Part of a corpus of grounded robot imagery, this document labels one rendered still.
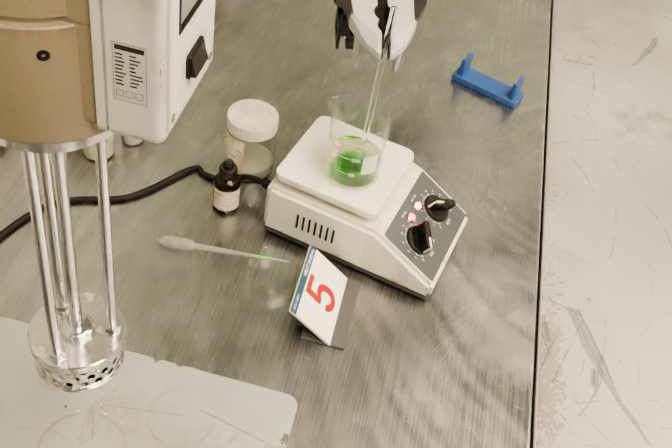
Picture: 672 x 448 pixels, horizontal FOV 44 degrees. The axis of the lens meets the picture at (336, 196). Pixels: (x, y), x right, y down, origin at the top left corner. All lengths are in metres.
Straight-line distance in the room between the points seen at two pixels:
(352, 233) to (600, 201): 0.36
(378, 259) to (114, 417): 0.31
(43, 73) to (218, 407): 0.45
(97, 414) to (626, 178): 0.72
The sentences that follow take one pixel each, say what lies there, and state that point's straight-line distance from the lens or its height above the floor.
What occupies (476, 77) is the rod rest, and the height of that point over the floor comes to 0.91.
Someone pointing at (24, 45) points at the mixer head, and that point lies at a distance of 0.40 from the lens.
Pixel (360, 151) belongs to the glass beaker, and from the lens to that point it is 0.83.
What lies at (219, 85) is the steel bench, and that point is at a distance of 1.13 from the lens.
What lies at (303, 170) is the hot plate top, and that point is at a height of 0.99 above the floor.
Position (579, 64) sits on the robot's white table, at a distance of 1.34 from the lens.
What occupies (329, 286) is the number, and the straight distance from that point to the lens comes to 0.87.
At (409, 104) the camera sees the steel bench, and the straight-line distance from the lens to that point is 1.15.
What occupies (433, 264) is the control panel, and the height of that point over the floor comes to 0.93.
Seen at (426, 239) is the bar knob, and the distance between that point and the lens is 0.88.
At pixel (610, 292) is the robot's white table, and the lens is 0.99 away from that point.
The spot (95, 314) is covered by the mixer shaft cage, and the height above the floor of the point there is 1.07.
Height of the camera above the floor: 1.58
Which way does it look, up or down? 43 degrees down
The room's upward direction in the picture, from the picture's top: 11 degrees clockwise
